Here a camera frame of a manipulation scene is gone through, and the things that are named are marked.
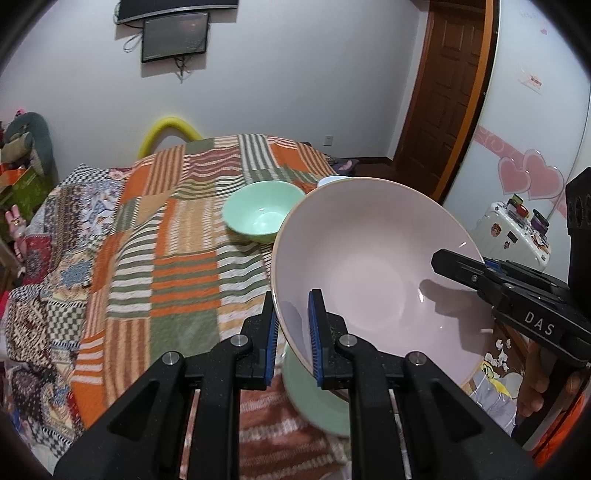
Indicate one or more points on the light green plate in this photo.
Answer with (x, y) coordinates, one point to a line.
(318, 410)

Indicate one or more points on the green cardboard box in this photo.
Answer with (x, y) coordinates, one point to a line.
(18, 189)

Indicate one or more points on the yellow foam tube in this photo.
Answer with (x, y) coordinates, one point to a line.
(168, 124)

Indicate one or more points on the pink bunny toy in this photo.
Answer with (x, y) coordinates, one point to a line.
(17, 230)

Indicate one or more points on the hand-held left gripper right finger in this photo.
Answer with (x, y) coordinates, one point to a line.
(315, 341)

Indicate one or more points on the paper label on wardrobe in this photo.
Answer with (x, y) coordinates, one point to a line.
(531, 81)

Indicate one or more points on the pink bowl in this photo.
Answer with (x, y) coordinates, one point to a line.
(369, 258)

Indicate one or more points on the wooden wardrobe with sliding doors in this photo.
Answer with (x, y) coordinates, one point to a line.
(521, 138)

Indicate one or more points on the white bowl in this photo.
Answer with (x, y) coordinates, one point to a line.
(330, 181)

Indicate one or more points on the wall-mounted black television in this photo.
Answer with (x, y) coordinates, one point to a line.
(175, 7)

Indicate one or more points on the light green bowl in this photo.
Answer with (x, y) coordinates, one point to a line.
(258, 212)

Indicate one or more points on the brown wooden door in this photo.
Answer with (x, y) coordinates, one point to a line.
(443, 92)

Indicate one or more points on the patterned quilt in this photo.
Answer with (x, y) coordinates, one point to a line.
(51, 286)

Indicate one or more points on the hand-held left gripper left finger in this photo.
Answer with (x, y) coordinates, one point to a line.
(270, 341)

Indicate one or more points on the white suitcase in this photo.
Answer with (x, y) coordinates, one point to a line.
(498, 230)

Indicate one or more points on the cartoon print sheet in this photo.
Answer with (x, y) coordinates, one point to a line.
(498, 387)

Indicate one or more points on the striped patchwork blanket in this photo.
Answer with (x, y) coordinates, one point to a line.
(184, 258)

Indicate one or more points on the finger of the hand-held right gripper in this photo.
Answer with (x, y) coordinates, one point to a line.
(531, 277)
(461, 272)

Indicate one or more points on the purple cloth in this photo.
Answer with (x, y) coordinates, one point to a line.
(346, 166)

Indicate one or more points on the person's right hand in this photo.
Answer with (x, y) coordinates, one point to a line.
(531, 387)

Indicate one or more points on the small wall monitor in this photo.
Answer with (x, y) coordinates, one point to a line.
(174, 37)

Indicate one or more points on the grey green plush toy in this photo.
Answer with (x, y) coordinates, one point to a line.
(32, 134)

